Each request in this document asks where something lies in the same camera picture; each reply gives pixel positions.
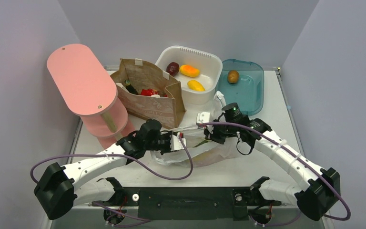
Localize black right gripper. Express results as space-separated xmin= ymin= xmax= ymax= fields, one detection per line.
xmin=204 ymin=119 xmax=238 ymax=145

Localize white plastic grocery bag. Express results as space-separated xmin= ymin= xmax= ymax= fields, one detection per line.
xmin=150 ymin=91 xmax=244 ymax=168

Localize green cucumber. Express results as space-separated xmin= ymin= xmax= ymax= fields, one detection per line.
xmin=193 ymin=140 xmax=210 ymax=148

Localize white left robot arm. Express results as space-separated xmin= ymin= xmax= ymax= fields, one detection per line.
xmin=34 ymin=119 xmax=186 ymax=220

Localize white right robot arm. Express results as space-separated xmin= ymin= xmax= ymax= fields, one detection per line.
xmin=196 ymin=103 xmax=341 ymax=221

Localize brown paper grocery bag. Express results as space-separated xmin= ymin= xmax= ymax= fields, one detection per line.
xmin=110 ymin=59 xmax=186 ymax=129

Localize teal transparent plastic tub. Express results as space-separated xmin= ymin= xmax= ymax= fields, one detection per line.
xmin=216 ymin=59 xmax=264 ymax=116

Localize brown kiwi fruit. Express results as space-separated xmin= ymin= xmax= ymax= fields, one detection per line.
xmin=227 ymin=70 xmax=240 ymax=84

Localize red package in paper bag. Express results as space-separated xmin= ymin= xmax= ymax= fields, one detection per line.
xmin=140 ymin=89 xmax=167 ymax=98

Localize white plastic basket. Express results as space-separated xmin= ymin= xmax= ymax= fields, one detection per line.
xmin=155 ymin=46 xmax=223 ymax=105

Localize dark green bottle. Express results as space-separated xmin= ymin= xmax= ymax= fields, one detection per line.
xmin=124 ymin=79 xmax=139 ymax=95

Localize orange yellow mango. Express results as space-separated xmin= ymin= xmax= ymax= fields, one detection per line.
xmin=180 ymin=64 xmax=201 ymax=78

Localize dark red plum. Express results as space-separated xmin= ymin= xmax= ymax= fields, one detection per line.
xmin=165 ymin=62 xmax=180 ymax=77

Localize pink tiered shelf stand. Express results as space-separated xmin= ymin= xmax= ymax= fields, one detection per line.
xmin=47 ymin=43 xmax=135 ymax=148

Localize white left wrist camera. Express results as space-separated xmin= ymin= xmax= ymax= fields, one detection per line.
xmin=170 ymin=132 xmax=186 ymax=152

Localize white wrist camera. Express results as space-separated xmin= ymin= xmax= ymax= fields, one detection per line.
xmin=170 ymin=132 xmax=186 ymax=152
xmin=196 ymin=112 xmax=214 ymax=126

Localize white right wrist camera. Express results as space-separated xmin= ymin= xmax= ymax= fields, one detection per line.
xmin=196 ymin=112 xmax=214 ymax=126

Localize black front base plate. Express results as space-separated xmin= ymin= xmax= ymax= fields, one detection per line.
xmin=101 ymin=187 xmax=281 ymax=221

